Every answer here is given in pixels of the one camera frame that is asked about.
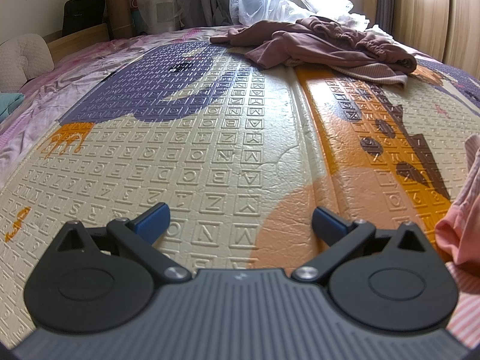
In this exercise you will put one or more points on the clear plastic bag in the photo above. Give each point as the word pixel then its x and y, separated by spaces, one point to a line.
pixel 322 3

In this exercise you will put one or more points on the teal pillow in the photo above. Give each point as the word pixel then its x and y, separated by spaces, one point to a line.
pixel 9 107

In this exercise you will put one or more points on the black bag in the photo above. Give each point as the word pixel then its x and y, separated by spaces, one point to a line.
pixel 82 15

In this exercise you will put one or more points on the pink floral bed sheet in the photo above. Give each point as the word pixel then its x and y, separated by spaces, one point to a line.
pixel 56 93

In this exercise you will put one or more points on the wooden wardrobe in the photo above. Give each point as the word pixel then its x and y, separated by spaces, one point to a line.
pixel 442 15

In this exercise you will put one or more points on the mauve top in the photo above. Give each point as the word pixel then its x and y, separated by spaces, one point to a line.
pixel 270 45

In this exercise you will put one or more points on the pink striped top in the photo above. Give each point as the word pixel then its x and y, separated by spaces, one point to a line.
pixel 461 240

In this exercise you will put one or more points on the wooden headboard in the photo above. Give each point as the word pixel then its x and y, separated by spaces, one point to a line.
pixel 75 43

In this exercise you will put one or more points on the clear plastic wrapper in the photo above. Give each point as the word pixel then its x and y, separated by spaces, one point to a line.
pixel 378 32

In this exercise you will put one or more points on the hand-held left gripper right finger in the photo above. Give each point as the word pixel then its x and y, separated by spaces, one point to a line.
pixel 330 223

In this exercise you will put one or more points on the mauve elastic-waist pants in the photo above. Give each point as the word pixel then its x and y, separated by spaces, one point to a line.
pixel 356 41

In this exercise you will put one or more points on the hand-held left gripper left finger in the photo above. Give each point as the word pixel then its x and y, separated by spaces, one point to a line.
pixel 152 221

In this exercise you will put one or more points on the white pillow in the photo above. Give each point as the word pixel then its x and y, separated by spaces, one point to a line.
pixel 22 60

